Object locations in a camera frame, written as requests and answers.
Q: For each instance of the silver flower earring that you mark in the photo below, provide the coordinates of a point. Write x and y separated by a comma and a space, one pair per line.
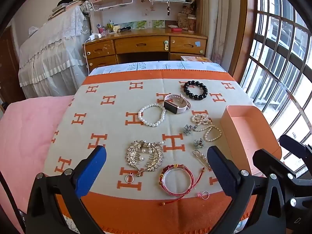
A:
187, 129
198, 143

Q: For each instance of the white power adapter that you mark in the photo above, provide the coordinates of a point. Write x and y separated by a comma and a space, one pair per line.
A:
95, 36

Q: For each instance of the orange magazine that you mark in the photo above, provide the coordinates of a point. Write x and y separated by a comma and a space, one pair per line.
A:
195, 59

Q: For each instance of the black flashlight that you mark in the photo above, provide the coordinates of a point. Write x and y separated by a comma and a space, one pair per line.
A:
124, 29

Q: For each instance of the red paper cup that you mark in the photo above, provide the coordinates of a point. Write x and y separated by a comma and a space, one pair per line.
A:
191, 24

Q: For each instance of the pink smart watch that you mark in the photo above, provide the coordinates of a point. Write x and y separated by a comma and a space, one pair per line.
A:
170, 107

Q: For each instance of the pink bedspread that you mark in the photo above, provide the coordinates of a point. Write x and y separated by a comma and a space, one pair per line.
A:
29, 139

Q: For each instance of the pink paper box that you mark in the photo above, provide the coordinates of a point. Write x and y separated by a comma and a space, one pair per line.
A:
246, 131

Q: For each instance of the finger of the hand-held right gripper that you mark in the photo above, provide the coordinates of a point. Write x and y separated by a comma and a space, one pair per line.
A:
267, 159
293, 147

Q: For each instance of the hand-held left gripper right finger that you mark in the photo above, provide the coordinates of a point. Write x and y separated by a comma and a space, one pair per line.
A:
221, 173

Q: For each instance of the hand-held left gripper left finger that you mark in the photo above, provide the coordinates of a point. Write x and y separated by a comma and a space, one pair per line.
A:
92, 170

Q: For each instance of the pen holder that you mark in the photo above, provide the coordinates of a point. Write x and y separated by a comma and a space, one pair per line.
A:
111, 26

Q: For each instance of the wooden window frame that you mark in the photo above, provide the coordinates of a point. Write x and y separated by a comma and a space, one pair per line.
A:
243, 29

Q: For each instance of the green picture cards strip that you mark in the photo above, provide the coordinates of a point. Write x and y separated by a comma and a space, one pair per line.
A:
141, 24

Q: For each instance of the metal window grille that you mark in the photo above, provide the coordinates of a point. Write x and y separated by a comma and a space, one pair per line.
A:
280, 48

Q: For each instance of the orange and beige patterned blanket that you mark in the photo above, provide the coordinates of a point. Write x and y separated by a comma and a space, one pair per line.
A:
109, 126

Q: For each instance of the wooden bookshelf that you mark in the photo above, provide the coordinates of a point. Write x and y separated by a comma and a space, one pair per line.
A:
143, 12

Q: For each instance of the green drawer hook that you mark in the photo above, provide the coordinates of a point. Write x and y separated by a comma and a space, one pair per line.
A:
166, 45

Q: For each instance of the pale curtain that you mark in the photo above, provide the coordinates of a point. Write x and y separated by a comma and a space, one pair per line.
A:
219, 24

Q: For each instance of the wooden desk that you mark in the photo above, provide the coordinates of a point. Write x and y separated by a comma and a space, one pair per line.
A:
141, 44

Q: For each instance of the stack of books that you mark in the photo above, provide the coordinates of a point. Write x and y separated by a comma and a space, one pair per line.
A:
61, 7

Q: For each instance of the hanging keys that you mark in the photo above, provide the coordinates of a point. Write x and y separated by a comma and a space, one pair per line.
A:
168, 9

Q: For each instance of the gold safety pin brooch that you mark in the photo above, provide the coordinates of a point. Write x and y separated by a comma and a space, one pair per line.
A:
198, 153

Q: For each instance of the white lace cover cloth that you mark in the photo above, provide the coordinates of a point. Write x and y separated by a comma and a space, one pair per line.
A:
48, 53

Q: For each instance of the gold rhinestone hair comb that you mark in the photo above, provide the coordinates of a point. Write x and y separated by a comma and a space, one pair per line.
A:
132, 153

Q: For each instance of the pale blue floral sheet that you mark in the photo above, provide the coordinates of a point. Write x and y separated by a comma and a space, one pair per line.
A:
151, 66

